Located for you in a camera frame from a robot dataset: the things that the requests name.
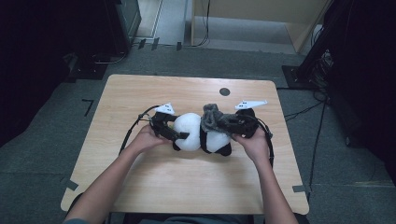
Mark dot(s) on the grey tape strip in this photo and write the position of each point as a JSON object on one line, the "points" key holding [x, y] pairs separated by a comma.
{"points": [[70, 184], [300, 188]]}

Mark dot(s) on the person's dark clothing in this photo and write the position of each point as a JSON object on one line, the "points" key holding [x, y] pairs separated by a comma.
{"points": [[186, 219]]}

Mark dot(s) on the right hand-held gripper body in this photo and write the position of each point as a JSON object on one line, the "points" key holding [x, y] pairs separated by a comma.
{"points": [[247, 123]]}

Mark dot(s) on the light wooden cabinet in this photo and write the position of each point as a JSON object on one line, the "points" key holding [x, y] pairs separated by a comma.
{"points": [[258, 12]]}

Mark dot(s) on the black angled floor tape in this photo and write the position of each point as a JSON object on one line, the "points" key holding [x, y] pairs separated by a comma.
{"points": [[89, 104]]}

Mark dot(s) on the person's left hand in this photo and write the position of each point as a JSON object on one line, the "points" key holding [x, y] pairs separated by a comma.
{"points": [[146, 140]]}

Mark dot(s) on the person's right hand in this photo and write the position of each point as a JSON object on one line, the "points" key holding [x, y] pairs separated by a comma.
{"points": [[257, 149]]}

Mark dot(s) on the grey fuzzy sock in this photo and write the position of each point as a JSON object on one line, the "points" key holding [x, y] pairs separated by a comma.
{"points": [[211, 119]]}

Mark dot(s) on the dark monitor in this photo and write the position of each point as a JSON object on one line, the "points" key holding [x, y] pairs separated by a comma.
{"points": [[124, 25]]}

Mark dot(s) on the dark curtain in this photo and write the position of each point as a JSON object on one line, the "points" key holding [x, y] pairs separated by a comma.
{"points": [[37, 62]]}

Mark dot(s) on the black stand with post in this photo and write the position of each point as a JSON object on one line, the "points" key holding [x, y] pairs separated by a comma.
{"points": [[299, 76]]}

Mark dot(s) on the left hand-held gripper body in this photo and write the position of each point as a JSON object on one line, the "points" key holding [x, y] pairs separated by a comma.
{"points": [[162, 118]]}

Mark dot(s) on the panda plush toy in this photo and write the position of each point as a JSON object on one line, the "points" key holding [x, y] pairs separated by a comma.
{"points": [[190, 130]]}

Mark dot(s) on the black flat stand base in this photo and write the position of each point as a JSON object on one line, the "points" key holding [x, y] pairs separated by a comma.
{"points": [[88, 70]]}

